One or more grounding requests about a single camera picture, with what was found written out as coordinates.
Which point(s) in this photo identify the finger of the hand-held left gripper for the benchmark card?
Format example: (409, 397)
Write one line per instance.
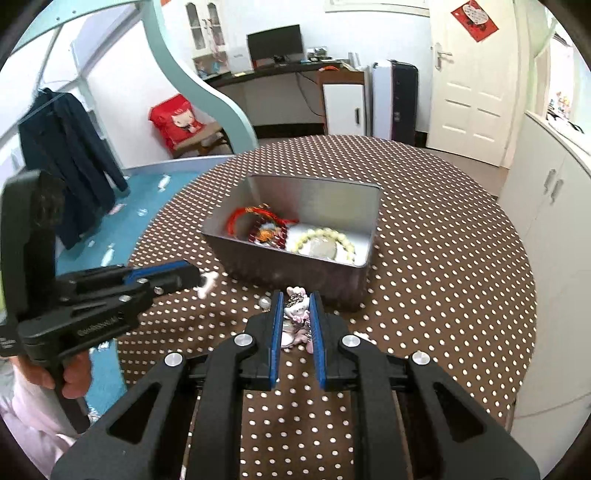
(152, 272)
(180, 280)

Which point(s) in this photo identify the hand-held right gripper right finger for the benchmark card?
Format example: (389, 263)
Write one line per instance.
(316, 332)

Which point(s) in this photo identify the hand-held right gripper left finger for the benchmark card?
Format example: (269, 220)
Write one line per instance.
(277, 332)

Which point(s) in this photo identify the small white charm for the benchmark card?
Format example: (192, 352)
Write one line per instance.
(207, 282)

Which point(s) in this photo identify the pale translucent bangle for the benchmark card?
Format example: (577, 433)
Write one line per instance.
(323, 249)

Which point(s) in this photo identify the grey metal tin box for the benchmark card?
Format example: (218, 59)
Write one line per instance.
(323, 207)

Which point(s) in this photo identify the person's left forearm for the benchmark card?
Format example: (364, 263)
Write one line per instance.
(27, 415)

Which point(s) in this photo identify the person's left hand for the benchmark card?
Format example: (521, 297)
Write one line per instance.
(76, 374)

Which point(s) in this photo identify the blue patterned mat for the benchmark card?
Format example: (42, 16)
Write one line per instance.
(138, 194)

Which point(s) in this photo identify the dark blue jacket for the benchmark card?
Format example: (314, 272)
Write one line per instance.
(69, 152)

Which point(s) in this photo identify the brown polka dot tablecloth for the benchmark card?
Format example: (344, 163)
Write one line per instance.
(438, 277)

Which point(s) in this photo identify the wooden chair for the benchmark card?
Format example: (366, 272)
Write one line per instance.
(203, 141)

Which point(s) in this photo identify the red cartoon cat bag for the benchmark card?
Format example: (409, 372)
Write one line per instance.
(178, 120)

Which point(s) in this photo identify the small white door cabinet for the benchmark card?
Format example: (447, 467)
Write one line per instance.
(341, 110)

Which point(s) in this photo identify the white box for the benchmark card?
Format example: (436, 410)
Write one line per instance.
(240, 60)

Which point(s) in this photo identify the dark top desk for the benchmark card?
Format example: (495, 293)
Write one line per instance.
(277, 69)

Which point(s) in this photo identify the black suitcase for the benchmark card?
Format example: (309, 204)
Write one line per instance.
(404, 106)

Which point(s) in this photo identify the white glass-door cabinet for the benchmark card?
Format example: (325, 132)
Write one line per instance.
(198, 27)

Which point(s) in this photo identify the white sideboard cabinet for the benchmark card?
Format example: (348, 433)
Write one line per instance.
(545, 221)

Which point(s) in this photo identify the black computer monitor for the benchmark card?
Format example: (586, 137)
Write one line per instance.
(274, 41)

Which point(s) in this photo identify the cream panel door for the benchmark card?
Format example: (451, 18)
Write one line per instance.
(466, 115)

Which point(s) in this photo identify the white bag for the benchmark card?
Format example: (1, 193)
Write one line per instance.
(565, 122)

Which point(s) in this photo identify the white framed window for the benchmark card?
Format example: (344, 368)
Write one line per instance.
(369, 5)

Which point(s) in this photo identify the red diamond door decoration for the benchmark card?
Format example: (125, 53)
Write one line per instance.
(478, 21)

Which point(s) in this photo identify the pale green curtain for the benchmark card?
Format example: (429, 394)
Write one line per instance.
(542, 46)

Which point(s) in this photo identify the teal bunk bed frame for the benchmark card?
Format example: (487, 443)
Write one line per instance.
(231, 115)

